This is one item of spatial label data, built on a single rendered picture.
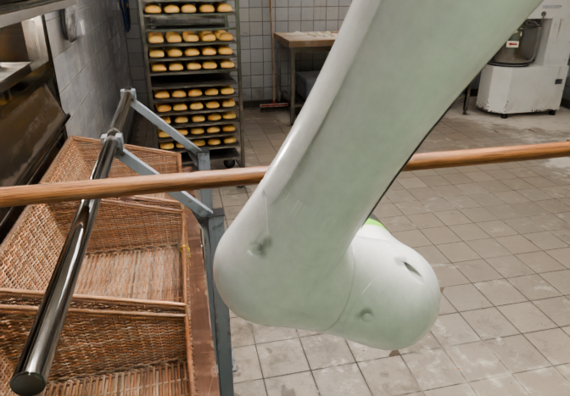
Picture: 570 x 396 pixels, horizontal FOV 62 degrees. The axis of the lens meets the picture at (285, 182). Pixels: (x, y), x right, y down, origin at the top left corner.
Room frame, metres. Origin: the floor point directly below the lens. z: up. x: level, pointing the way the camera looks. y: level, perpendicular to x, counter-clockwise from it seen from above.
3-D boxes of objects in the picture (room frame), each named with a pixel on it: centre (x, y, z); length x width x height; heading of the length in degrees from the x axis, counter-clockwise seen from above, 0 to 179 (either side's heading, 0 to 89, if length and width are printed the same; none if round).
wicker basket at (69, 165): (1.80, 0.67, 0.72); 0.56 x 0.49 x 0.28; 12
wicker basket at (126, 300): (1.21, 0.53, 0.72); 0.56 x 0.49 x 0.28; 12
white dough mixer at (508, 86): (5.56, -2.70, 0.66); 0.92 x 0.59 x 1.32; 103
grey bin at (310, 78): (5.44, -0.35, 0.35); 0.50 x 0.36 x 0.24; 13
